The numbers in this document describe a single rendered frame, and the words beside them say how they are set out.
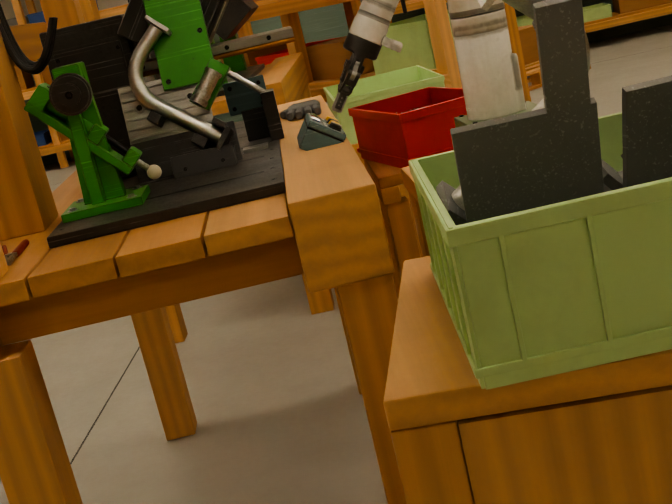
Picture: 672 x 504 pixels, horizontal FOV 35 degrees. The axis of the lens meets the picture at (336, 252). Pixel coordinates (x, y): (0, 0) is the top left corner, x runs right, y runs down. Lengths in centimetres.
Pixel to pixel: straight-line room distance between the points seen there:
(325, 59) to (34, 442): 396
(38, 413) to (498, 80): 92
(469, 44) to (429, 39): 307
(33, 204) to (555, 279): 125
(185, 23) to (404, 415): 132
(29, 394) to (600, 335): 99
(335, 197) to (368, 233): 8
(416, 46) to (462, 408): 390
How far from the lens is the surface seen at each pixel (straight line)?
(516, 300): 105
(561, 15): 106
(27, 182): 207
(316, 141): 211
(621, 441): 113
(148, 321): 316
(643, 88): 114
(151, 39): 222
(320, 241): 164
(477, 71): 179
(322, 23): 1120
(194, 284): 175
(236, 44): 235
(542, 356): 106
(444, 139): 222
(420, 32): 489
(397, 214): 222
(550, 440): 112
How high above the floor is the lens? 121
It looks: 14 degrees down
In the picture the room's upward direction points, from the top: 13 degrees counter-clockwise
